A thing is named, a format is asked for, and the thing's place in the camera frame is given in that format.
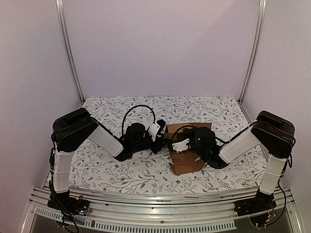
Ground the brown cardboard box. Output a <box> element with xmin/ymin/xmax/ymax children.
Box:
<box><xmin>164</xmin><ymin>122</ymin><xmax>212</xmax><ymax>176</ymax></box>

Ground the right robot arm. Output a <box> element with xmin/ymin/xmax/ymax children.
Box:
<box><xmin>182</xmin><ymin>111</ymin><xmax>295</xmax><ymax>212</ymax></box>

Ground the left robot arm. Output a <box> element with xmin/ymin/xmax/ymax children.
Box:
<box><xmin>50</xmin><ymin>108</ymin><xmax>167</xmax><ymax>211</ymax></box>

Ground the floral patterned table cloth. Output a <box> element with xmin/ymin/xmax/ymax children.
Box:
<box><xmin>52</xmin><ymin>96</ymin><xmax>270</xmax><ymax>195</ymax></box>

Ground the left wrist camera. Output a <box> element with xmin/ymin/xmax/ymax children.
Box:
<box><xmin>148</xmin><ymin>119</ymin><xmax>166</xmax><ymax>142</ymax></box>

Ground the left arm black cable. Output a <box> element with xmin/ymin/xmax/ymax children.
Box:
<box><xmin>121</xmin><ymin>104</ymin><xmax>156</xmax><ymax>136</ymax></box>

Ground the aluminium front rail base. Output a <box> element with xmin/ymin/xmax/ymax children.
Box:
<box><xmin>18</xmin><ymin>184</ymin><xmax>307</xmax><ymax>233</ymax></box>

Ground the aluminium frame post right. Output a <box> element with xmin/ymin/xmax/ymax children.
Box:
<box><xmin>238</xmin><ymin>0</ymin><xmax>267</xmax><ymax>105</ymax></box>

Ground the aluminium frame post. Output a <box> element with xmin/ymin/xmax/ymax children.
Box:
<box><xmin>238</xmin><ymin>0</ymin><xmax>267</xmax><ymax>105</ymax></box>
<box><xmin>55</xmin><ymin>0</ymin><xmax>85</xmax><ymax>104</ymax></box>

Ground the aluminium frame post left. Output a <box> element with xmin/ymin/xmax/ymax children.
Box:
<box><xmin>55</xmin><ymin>0</ymin><xmax>85</xmax><ymax>104</ymax></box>

